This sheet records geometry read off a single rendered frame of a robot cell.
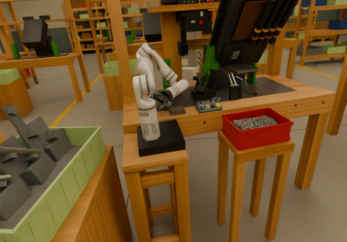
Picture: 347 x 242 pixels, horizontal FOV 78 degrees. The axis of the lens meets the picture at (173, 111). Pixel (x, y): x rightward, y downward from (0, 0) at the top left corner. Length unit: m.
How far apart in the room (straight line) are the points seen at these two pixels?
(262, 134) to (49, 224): 1.01
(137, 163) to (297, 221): 1.39
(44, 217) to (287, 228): 1.61
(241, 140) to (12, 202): 1.02
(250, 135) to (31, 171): 1.02
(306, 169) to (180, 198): 1.25
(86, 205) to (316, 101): 1.57
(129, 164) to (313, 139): 1.45
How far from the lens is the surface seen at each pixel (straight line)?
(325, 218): 2.15
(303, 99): 1.73
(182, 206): 1.28
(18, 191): 1.07
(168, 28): 1.80
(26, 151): 1.13
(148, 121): 1.06
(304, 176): 2.20
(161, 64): 1.37
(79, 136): 1.29
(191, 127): 1.38
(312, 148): 2.04
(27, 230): 0.85
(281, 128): 1.28
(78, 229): 0.96
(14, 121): 1.22
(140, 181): 1.12
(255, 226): 1.91
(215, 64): 1.56
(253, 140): 1.21
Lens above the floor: 1.48
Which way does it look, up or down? 24 degrees down
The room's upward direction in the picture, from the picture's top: 4 degrees counter-clockwise
